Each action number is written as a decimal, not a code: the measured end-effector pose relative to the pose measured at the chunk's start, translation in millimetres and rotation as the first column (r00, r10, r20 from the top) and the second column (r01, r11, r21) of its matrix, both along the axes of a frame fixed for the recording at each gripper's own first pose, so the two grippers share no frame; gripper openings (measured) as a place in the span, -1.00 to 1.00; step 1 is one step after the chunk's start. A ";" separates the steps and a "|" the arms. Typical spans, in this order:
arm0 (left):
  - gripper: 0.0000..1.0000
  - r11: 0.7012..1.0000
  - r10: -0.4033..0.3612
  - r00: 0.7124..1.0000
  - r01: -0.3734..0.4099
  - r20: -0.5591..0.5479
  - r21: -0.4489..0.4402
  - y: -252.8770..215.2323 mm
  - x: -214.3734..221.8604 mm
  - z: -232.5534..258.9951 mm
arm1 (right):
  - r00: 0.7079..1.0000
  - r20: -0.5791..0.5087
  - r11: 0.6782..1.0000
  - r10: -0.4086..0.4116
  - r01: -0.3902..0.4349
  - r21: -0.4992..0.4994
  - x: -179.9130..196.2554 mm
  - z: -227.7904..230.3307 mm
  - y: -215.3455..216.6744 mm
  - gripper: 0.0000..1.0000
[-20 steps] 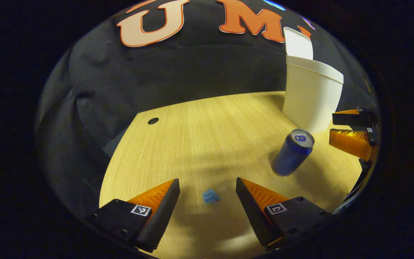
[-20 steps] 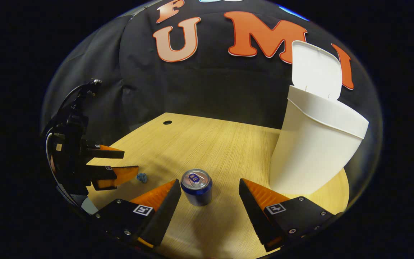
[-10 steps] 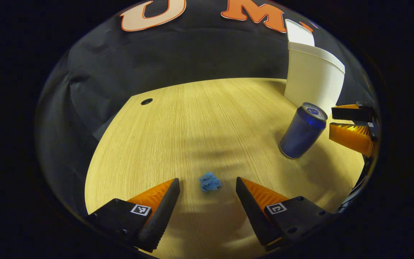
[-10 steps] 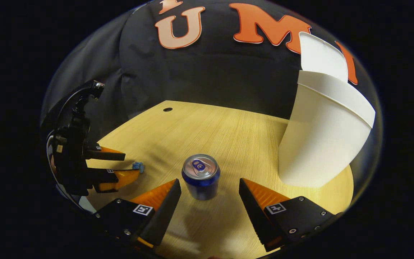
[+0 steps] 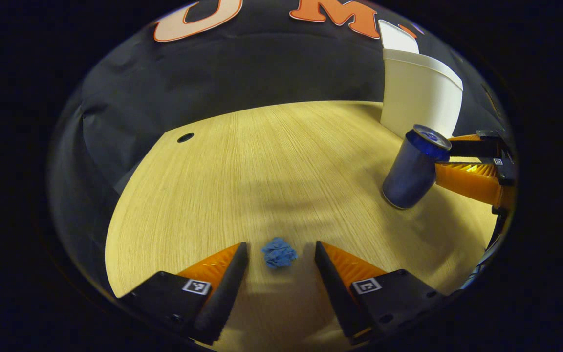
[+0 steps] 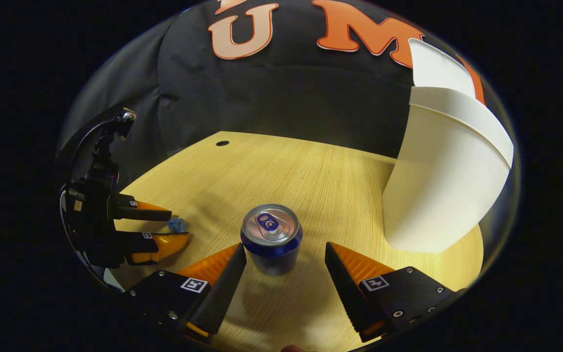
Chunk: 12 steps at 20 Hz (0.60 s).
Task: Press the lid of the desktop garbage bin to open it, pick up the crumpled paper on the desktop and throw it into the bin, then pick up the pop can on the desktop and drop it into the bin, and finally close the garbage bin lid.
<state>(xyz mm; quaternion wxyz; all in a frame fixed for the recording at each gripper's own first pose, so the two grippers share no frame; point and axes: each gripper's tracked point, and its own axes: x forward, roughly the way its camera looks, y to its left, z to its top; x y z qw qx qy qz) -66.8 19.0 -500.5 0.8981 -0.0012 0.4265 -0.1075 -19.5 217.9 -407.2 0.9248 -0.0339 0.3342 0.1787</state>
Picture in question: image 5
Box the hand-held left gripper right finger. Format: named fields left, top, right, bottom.
left=315, top=241, right=446, bottom=345

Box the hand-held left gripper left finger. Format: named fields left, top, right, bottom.
left=118, top=242, right=249, bottom=346

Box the blue pop can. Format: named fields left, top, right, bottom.
left=382, top=124, right=452, bottom=210

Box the blue paper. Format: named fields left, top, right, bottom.
left=261, top=237, right=298, bottom=268

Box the white desktop garbage bin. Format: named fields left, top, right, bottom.
left=379, top=20, right=464, bottom=140

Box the black backdrop cloth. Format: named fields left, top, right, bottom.
left=49, top=0, right=512, bottom=294

